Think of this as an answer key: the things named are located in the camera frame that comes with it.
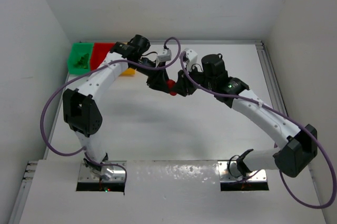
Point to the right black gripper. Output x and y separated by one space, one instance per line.
187 82

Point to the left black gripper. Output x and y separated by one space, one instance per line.
156 78

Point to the red round lego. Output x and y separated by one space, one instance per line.
170 84

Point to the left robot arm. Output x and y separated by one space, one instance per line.
80 106

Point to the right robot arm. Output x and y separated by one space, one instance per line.
295 147

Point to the yellow plastic bin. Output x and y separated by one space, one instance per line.
128 72

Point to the red plastic bin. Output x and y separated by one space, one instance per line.
99 53

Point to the green plastic bin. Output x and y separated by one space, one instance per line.
78 50

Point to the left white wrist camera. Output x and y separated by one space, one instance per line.
164 55

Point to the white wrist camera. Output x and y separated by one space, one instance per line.
164 55
190 58

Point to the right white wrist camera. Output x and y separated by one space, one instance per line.
190 58

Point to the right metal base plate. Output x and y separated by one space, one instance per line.
227 177

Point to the metal base plate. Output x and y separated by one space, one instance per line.
227 177
109 173

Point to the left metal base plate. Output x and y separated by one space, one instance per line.
109 173

